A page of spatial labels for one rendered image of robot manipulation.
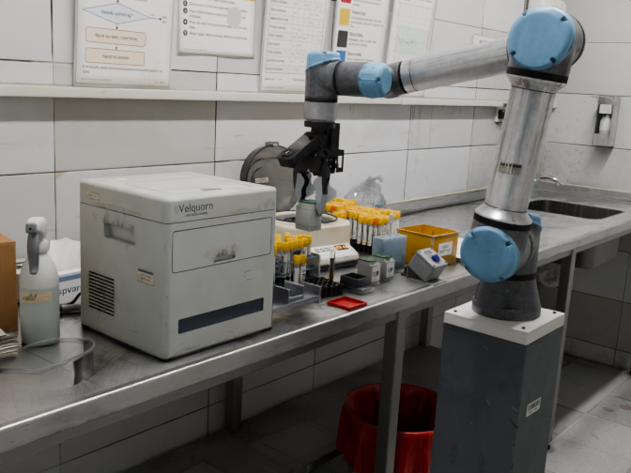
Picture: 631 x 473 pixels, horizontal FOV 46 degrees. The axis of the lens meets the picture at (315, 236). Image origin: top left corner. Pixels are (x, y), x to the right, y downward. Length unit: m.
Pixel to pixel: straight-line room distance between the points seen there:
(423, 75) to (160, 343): 0.81
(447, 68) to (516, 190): 0.34
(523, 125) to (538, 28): 0.18
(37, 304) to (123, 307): 0.15
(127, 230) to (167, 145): 0.72
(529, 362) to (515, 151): 0.46
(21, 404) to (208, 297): 0.38
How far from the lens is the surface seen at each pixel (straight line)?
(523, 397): 1.66
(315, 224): 1.68
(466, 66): 1.65
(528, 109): 1.47
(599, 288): 4.17
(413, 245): 2.15
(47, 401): 1.25
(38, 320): 1.46
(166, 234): 1.30
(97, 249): 1.48
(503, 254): 1.48
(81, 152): 1.94
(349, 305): 1.73
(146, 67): 2.04
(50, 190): 1.91
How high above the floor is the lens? 1.38
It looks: 12 degrees down
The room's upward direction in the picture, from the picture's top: 3 degrees clockwise
